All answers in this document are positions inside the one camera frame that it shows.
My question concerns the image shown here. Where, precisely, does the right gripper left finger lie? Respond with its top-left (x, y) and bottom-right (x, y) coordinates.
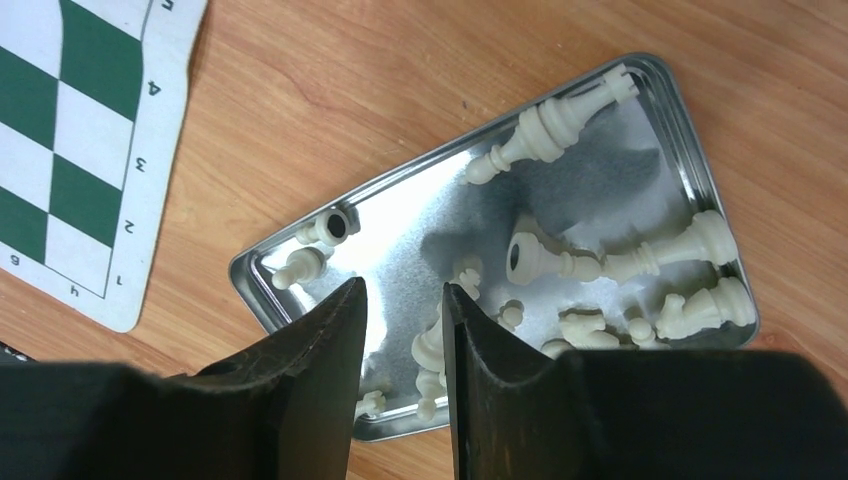
top-left (1, 278), bottom-right (367, 479)

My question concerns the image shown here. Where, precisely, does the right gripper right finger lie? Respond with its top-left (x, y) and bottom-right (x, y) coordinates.
top-left (442, 284), bottom-right (847, 479)

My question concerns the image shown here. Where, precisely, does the green white chess mat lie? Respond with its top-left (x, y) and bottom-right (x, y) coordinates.
top-left (1, 1), bottom-right (207, 333)

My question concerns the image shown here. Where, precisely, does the white chess bishop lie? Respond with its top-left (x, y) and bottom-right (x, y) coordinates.
top-left (411, 268), bottom-right (482, 373)

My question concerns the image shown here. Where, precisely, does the white chess knight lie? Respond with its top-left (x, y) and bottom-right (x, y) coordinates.
top-left (655, 277), bottom-right (757, 340)

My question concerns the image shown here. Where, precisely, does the metal tin with white pieces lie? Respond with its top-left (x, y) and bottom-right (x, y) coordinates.
top-left (229, 52), bottom-right (760, 442)

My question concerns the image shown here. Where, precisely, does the white chess king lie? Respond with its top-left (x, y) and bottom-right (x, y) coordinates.
top-left (601, 210), bottom-right (738, 284)

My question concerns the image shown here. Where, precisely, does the white chess queen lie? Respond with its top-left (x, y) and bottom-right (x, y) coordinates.
top-left (463, 64), bottom-right (639, 185)

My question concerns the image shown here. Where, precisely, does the white pawn in tin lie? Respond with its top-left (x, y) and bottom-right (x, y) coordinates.
top-left (271, 247), bottom-right (326, 290)

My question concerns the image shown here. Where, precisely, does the white pawn near corner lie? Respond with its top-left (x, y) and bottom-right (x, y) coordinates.
top-left (295, 209), bottom-right (351, 247)

